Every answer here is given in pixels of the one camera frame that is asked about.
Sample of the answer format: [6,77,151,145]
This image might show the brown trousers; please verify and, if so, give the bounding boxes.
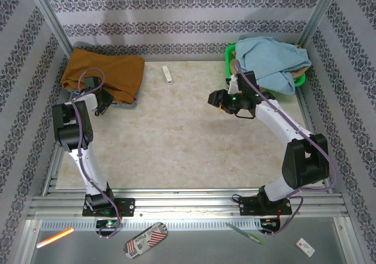
[61,48,146,105]

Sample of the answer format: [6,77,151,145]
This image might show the folded blue denim trousers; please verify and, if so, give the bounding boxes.
[66,88,139,109]

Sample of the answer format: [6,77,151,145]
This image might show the light blue trousers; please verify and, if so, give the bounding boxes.
[234,36,312,96]

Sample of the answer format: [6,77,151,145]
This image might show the green plastic basket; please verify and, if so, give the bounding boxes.
[224,43,306,88]

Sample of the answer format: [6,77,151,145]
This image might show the small white plastic device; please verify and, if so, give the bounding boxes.
[162,65,174,85]

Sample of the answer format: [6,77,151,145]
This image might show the small circuit board with LED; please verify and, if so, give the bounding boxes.
[96,219,122,229]
[260,218,281,229]

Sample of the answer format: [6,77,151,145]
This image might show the green pen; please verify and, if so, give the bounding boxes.
[225,222,264,245]

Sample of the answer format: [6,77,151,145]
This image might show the orange pen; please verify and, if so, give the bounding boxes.
[35,228,75,249]

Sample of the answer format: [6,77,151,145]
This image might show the flag print tin case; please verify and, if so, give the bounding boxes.
[122,221,169,259]

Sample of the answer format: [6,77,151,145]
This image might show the small white card box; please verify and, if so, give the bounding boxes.
[295,237,316,258]

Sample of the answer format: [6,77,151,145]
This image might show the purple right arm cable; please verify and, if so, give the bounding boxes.
[234,58,338,237]

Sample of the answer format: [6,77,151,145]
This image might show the aluminium frame post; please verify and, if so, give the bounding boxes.
[25,0,79,64]
[295,0,343,49]

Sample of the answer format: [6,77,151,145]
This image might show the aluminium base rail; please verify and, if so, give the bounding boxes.
[29,187,347,219]

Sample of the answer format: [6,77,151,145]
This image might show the slotted grey cable duct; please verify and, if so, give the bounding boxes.
[39,219,283,231]

